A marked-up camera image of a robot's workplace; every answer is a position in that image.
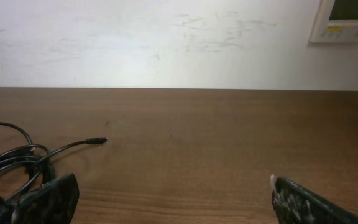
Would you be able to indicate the white wall control panel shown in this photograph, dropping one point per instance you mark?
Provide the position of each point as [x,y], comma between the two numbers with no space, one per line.
[336,21]

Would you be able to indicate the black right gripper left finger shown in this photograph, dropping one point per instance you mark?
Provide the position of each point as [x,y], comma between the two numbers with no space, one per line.
[52,203]

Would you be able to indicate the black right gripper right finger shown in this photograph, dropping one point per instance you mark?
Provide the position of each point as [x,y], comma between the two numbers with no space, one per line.
[294,204]

